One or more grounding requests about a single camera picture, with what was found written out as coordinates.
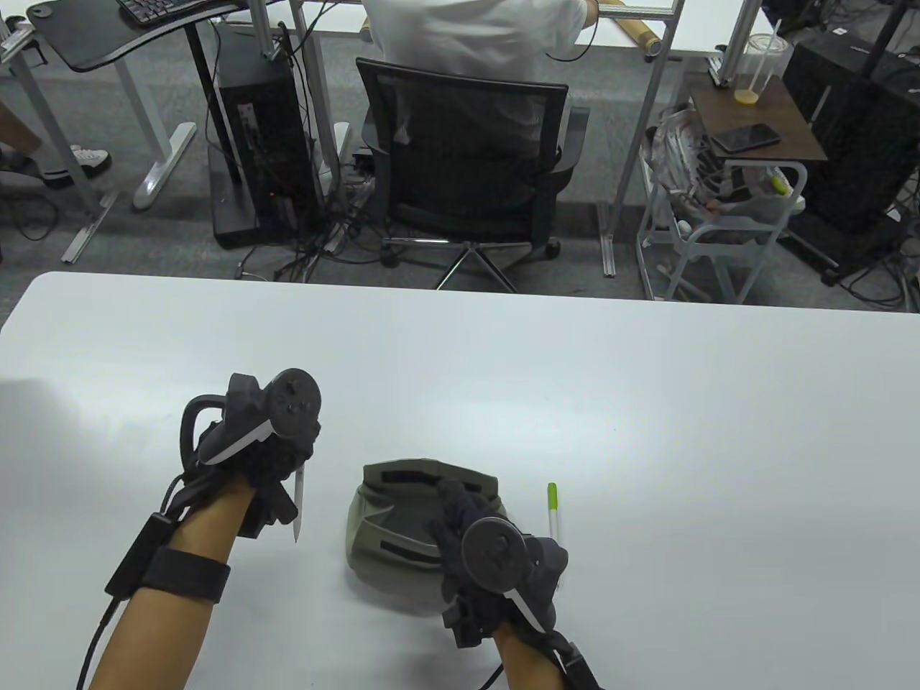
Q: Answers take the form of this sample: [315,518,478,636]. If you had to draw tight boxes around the person's right hand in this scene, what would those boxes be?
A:
[430,480,570,648]

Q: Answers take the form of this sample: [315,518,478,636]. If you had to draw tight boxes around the person's left hand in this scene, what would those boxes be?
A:
[193,423,321,540]

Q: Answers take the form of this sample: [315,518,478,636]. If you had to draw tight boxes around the plain white twist pen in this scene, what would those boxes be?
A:
[291,464,311,545]

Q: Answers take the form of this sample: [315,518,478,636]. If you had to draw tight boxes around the green fabric pencil case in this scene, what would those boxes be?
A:
[345,462,504,617]

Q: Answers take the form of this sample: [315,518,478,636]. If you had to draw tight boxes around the person's left forearm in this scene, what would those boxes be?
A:
[86,471,256,690]

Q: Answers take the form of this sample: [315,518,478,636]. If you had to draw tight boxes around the person's right forearm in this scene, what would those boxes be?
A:
[496,618,604,690]

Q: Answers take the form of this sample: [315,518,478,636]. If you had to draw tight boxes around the black tracking controller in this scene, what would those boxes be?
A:
[180,369,322,472]
[460,516,570,633]

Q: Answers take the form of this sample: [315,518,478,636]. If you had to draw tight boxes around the black sensor module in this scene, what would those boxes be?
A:
[106,512,173,599]
[553,636,604,690]

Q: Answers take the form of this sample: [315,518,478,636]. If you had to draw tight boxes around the black mesh office chair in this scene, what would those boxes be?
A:
[356,59,592,293]

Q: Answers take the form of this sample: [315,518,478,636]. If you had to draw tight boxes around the white sneaker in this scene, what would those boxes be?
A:
[40,146,112,189]

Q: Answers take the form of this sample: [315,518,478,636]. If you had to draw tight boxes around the black computer tower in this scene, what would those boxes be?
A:
[208,24,326,250]

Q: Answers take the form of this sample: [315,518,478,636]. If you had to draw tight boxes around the clear plastic bag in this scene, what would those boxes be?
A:
[642,106,806,234]

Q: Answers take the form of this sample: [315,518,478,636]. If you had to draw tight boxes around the black curved desk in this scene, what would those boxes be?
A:
[27,0,249,211]

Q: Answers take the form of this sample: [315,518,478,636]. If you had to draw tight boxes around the black smartphone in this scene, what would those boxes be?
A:
[710,124,782,153]

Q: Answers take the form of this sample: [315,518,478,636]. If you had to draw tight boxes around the black keyboard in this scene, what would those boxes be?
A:
[115,0,242,27]

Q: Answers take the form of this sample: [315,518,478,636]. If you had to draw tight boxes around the brown top side table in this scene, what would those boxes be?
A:
[636,72,829,303]

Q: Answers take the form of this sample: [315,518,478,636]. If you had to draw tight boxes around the clear plastic cup with straw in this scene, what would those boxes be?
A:
[733,20,795,106]

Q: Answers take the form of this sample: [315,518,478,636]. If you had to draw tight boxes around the large black equipment case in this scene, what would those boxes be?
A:
[782,32,920,234]

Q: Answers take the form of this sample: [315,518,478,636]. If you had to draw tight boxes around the black wrist strap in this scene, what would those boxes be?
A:
[140,546,232,603]

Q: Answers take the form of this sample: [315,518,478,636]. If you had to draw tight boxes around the black cable bundle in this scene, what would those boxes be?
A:
[237,144,403,281]

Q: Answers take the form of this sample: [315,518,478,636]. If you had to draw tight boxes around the aluminium frame post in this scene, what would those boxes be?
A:
[247,0,288,62]
[708,0,764,87]

